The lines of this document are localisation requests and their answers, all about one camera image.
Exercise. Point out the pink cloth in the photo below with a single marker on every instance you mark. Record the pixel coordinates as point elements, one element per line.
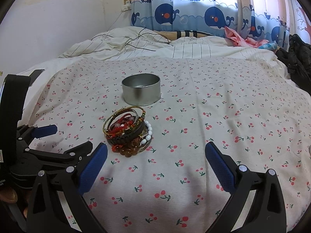
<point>243,42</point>

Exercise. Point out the blue whale curtain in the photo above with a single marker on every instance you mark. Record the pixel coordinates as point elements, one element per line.
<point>257,19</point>

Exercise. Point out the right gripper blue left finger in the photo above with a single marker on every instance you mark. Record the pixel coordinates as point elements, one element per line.
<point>90,167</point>

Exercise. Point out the black jacket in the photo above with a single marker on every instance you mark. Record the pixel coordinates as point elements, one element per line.
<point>297,60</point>

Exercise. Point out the cherry print bed sheet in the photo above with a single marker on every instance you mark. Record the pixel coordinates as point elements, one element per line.
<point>249,109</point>

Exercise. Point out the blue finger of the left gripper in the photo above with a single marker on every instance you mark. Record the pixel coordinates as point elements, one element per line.
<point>77,152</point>
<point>40,132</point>

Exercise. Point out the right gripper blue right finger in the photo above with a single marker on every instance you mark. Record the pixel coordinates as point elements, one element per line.
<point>223,166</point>

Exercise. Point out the white wall charger plug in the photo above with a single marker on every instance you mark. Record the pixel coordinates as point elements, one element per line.
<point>126,5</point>

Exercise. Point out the striped tan pillow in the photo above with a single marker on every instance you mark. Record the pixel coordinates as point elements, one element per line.
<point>178,34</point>

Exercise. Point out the striped white duvet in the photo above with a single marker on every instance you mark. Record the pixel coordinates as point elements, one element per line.
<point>130,42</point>

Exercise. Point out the round silver metal tin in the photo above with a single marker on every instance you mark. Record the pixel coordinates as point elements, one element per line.
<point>141,89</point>

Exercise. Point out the black phone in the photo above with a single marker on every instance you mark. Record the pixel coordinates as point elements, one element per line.
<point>34,75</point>

